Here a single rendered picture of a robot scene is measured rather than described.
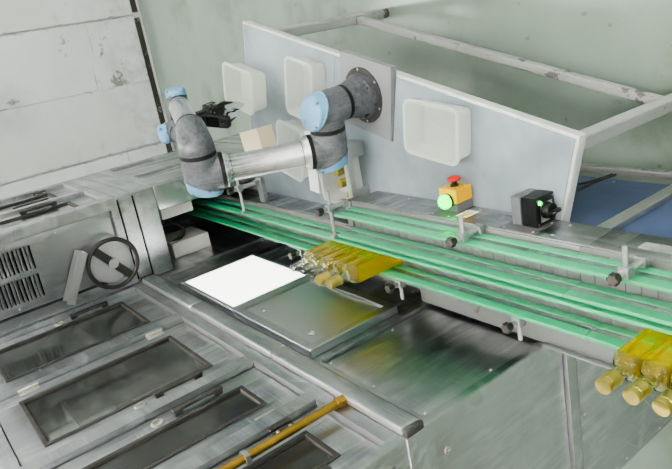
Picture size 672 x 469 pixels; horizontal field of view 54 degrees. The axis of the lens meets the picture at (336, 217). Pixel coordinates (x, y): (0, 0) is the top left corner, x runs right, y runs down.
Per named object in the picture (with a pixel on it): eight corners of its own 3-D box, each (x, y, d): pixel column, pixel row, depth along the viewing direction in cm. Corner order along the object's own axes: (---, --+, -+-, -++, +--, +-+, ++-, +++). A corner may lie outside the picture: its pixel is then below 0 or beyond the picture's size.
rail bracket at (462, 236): (477, 230, 182) (443, 246, 174) (474, 205, 179) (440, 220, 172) (488, 232, 178) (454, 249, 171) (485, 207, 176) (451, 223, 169)
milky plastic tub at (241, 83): (239, 56, 266) (221, 60, 262) (270, 69, 251) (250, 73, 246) (242, 98, 275) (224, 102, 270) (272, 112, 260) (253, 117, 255)
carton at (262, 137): (253, 128, 290) (239, 133, 286) (271, 124, 276) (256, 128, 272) (261, 155, 292) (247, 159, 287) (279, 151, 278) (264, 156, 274)
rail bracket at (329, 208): (348, 230, 231) (320, 242, 224) (340, 184, 226) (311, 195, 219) (353, 231, 228) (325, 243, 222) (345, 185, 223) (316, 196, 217)
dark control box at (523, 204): (531, 214, 181) (512, 224, 176) (529, 187, 178) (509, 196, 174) (557, 218, 174) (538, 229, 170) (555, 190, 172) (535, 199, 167)
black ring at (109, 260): (141, 276, 274) (91, 295, 262) (128, 228, 268) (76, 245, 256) (146, 278, 270) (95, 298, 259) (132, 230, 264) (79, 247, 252)
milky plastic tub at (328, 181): (341, 194, 250) (323, 201, 246) (331, 137, 244) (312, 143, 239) (370, 200, 237) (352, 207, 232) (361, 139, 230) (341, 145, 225)
